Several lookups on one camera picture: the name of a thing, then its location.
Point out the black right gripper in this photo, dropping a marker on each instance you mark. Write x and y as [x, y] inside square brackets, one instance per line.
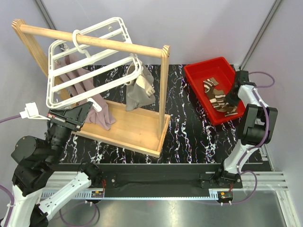
[231, 102]

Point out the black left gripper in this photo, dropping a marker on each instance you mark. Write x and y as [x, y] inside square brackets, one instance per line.
[74, 117]

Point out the brown striped sock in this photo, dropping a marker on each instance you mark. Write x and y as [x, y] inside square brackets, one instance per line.
[209, 83]
[217, 100]

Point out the white plastic clip hanger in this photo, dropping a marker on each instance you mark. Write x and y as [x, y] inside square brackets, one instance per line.
[55, 73]

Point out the wooden clothes rack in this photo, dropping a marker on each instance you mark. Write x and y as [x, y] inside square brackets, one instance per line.
[140, 130]

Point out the grey cream sock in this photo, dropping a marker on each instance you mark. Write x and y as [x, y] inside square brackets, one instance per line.
[140, 92]

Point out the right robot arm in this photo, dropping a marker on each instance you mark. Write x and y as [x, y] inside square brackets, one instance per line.
[255, 129]

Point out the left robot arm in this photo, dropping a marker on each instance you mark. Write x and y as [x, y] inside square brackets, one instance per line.
[35, 159]

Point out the red plastic bin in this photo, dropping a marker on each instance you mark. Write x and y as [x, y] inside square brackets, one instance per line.
[224, 74]

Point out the mauve hanging cloth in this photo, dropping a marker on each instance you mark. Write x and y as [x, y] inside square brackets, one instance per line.
[103, 118]

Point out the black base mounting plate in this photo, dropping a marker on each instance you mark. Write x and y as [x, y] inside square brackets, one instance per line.
[158, 179]

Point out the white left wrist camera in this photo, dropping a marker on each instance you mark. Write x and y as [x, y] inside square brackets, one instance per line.
[31, 112]

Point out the white slotted cable duct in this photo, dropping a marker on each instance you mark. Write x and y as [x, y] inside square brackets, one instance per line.
[93, 195]

